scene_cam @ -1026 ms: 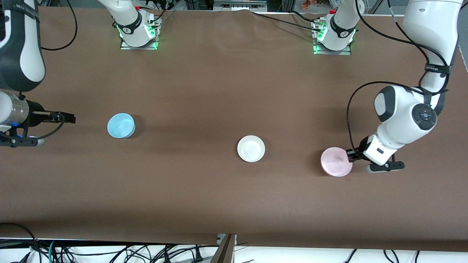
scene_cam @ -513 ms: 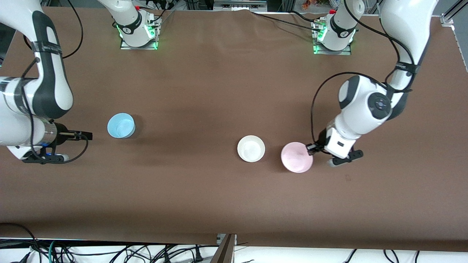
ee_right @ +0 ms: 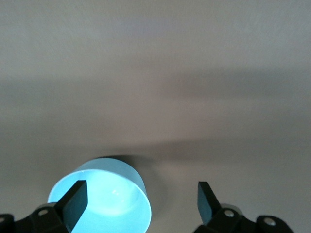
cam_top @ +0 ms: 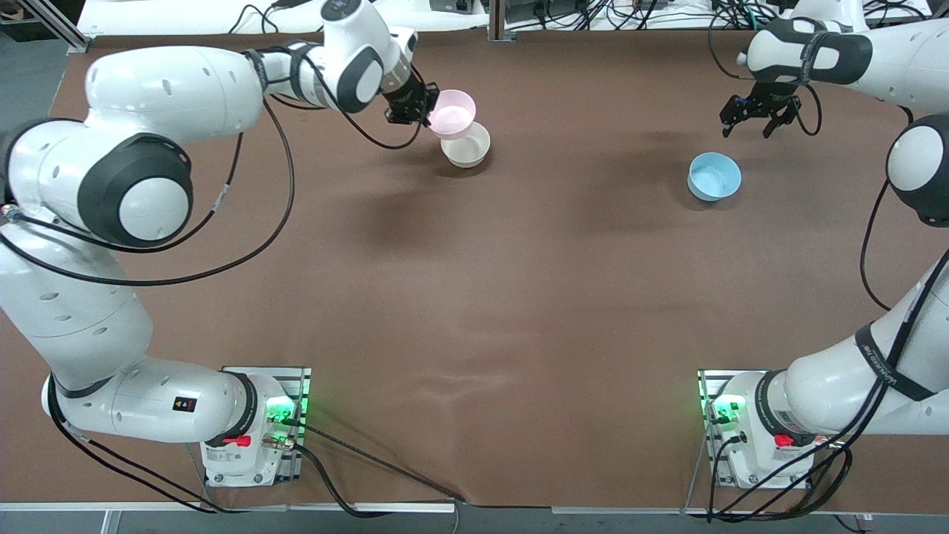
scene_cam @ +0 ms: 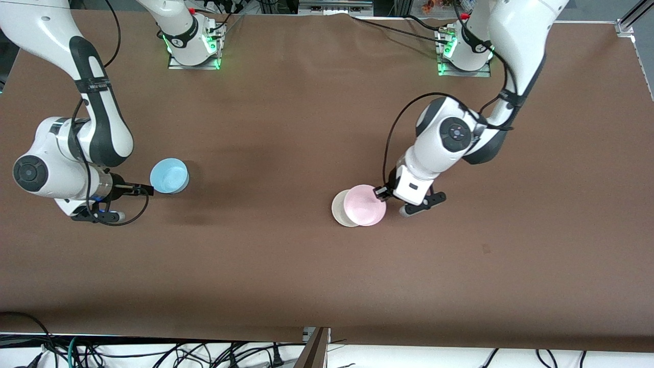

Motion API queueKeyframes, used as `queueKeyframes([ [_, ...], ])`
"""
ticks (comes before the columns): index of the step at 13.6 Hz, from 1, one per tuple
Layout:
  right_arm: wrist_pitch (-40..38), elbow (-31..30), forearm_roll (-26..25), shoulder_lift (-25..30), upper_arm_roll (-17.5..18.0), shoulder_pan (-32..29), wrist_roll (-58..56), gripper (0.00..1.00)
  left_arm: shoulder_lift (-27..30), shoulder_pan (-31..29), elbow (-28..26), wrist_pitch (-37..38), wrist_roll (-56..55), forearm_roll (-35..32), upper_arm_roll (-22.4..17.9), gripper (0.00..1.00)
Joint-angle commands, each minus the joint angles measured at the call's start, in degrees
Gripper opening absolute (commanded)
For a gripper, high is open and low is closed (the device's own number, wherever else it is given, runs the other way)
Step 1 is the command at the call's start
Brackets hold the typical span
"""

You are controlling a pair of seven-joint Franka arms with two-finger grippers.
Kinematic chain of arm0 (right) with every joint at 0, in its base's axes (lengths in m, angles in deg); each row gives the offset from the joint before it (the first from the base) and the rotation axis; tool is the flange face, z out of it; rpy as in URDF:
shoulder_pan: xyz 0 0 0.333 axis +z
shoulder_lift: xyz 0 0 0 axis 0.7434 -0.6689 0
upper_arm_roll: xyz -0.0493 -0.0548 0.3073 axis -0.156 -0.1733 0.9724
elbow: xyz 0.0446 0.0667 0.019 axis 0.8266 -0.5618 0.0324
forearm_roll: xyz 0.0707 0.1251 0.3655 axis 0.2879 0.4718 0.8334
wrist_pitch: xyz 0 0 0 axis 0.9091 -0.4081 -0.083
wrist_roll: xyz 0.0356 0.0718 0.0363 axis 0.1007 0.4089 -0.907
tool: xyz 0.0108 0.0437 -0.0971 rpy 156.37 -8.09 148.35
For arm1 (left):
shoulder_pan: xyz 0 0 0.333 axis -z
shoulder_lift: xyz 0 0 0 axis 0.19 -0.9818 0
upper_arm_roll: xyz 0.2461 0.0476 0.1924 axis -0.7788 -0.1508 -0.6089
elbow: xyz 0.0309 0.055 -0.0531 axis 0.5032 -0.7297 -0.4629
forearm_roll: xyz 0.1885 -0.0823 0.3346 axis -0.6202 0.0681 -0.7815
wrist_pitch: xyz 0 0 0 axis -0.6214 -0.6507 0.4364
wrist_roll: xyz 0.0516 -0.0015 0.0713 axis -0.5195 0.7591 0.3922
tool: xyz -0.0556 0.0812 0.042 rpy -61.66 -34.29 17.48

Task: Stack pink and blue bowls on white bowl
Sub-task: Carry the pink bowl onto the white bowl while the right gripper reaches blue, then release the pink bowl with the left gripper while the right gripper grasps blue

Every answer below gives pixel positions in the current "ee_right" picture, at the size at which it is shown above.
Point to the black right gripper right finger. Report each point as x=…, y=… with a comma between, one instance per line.
x=209, y=206

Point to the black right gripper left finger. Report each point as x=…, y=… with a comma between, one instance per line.
x=70, y=206

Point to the light blue plastic bowl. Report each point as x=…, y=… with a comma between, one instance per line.
x=109, y=194

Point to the brown table cover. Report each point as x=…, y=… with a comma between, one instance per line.
x=155, y=60

